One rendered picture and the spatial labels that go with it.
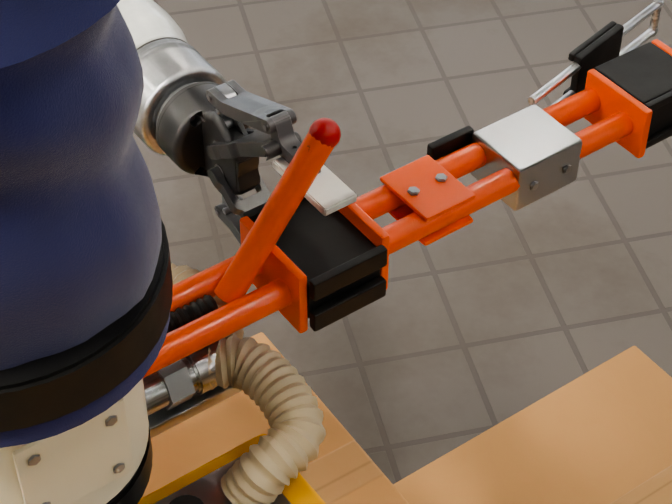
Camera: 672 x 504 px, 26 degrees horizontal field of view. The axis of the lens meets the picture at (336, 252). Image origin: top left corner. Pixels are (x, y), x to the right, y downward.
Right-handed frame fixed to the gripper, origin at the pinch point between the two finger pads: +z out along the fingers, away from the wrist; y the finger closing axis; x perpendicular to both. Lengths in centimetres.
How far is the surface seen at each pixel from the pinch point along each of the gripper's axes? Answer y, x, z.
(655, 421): 69, -58, -8
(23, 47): -36.9, 25.9, 11.6
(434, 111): 124, -119, -128
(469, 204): -0.5, -11.9, 2.8
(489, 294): 124, -93, -77
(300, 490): 11.0, 10.3, 10.9
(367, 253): -2.5, -0.7, 4.3
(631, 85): -2.4, -31.3, 0.7
